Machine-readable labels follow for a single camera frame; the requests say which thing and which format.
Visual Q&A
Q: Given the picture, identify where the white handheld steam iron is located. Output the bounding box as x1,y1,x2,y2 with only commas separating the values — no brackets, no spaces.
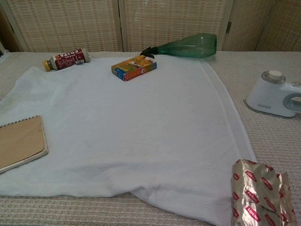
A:
243,70,301,119

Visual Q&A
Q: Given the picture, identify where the white cloth towel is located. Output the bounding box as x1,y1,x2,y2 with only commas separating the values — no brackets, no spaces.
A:
0,55,257,226

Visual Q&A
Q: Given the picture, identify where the colourful cardboard box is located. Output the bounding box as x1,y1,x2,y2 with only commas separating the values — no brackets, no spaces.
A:
111,57,158,82

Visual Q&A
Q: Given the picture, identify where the green plastic spray bottle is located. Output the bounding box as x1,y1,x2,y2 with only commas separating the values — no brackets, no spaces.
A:
140,33,218,60

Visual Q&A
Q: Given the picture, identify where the Costa coffee bottle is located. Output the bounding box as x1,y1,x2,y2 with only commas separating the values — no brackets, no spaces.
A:
42,48,91,72

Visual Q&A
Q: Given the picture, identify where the woven folding screen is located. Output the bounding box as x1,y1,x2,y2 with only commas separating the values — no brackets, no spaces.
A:
0,0,301,53

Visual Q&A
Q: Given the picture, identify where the beige woven table cover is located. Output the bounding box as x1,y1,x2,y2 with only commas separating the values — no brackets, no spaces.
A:
0,49,301,226

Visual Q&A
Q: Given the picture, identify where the golden Lipton foil bag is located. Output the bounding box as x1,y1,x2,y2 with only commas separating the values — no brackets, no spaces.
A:
231,158,298,226

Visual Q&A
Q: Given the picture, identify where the brown spiral notebook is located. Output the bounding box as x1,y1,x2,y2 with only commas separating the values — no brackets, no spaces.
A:
0,115,49,175

